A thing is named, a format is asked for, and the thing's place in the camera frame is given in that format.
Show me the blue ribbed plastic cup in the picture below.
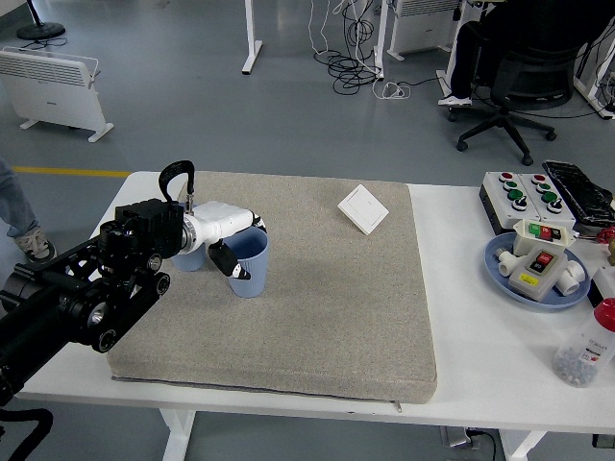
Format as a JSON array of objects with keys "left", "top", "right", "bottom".
[
  {"left": 223, "top": 225, "right": 271, "bottom": 300},
  {"left": 171, "top": 242, "right": 209, "bottom": 273}
]

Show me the grey-brown fabric mat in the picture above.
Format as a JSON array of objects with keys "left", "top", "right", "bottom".
[{"left": 106, "top": 170, "right": 439, "bottom": 404}]

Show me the black round fan stand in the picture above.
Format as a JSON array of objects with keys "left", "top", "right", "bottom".
[{"left": 16, "top": 0, "right": 67, "bottom": 40}]

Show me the white push-button control box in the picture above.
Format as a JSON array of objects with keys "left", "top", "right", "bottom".
[
  {"left": 479, "top": 171, "right": 539, "bottom": 236},
  {"left": 517, "top": 172, "right": 578, "bottom": 234}
]

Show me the grey red-button switch box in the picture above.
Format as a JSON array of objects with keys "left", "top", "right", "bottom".
[{"left": 507, "top": 247, "right": 571, "bottom": 304}]

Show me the standing person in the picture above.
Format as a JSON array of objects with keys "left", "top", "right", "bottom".
[{"left": 0, "top": 156, "right": 58, "bottom": 264}]

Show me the white wall switch plate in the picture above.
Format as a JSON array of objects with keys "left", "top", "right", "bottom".
[{"left": 337, "top": 183, "right": 391, "bottom": 236}]

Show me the white desk frame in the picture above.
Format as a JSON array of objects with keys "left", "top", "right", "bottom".
[{"left": 574, "top": 61, "right": 615, "bottom": 120}]

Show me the white table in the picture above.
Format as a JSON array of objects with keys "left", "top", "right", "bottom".
[{"left": 5, "top": 170, "right": 615, "bottom": 461}]

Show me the white cable with plug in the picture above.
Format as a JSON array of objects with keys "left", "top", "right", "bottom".
[{"left": 372, "top": 79, "right": 413, "bottom": 102}]

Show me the white pipe fitting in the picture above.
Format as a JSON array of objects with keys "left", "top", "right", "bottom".
[
  {"left": 495, "top": 247, "right": 523, "bottom": 279},
  {"left": 555, "top": 261, "right": 590, "bottom": 297}
]

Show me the blue round plate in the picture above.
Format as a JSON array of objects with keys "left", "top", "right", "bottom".
[{"left": 483, "top": 232, "right": 592, "bottom": 314}]

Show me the seated person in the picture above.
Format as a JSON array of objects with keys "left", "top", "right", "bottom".
[{"left": 437, "top": 0, "right": 615, "bottom": 108}]

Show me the black plastic tray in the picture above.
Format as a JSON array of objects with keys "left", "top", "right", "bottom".
[{"left": 542, "top": 159, "right": 615, "bottom": 227}]

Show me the black office chair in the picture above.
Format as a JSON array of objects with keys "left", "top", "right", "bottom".
[{"left": 449, "top": 28, "right": 592, "bottom": 167}]

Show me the white small box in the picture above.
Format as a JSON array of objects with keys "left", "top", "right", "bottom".
[{"left": 589, "top": 266, "right": 615, "bottom": 308}]

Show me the red-lidded clear screw jar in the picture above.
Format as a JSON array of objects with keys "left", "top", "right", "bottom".
[{"left": 552, "top": 297, "right": 615, "bottom": 389}]

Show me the white panel heater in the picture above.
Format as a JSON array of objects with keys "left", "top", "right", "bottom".
[
  {"left": 0, "top": 45, "right": 115, "bottom": 143},
  {"left": 386, "top": 0, "right": 462, "bottom": 61}
]

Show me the white desk leg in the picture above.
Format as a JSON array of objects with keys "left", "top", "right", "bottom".
[
  {"left": 372, "top": 0, "right": 390, "bottom": 81},
  {"left": 241, "top": 0, "right": 264, "bottom": 75}
]

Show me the white green-red button switch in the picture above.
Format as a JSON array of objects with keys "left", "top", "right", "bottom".
[{"left": 512, "top": 219, "right": 578, "bottom": 258}]

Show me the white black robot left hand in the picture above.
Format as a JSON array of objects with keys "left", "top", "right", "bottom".
[{"left": 190, "top": 201, "right": 268, "bottom": 281}]

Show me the black cable tangle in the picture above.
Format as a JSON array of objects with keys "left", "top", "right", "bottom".
[{"left": 314, "top": 0, "right": 385, "bottom": 95}]

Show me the grey power strip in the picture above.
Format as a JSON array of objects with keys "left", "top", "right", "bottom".
[{"left": 439, "top": 425, "right": 501, "bottom": 452}]

